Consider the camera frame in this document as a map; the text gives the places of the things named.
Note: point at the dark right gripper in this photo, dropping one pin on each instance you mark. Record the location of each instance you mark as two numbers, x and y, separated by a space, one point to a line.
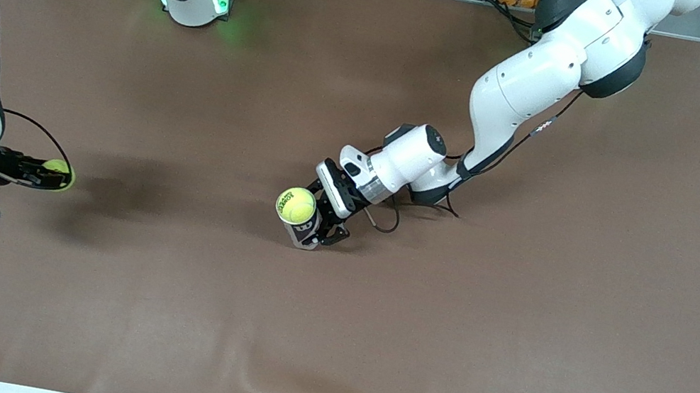
4 165

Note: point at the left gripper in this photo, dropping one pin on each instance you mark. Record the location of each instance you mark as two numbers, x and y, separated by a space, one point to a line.
347 215

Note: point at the yellow tennis ball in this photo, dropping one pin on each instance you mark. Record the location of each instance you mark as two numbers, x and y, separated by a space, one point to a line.
296 207
59 165

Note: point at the clear tennis ball can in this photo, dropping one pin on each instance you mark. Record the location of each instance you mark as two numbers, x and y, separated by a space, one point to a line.
303 235

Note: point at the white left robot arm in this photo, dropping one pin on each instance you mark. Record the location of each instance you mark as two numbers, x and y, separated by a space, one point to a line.
527 91

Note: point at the brown table mat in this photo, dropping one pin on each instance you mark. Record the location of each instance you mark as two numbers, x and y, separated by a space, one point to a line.
326 329

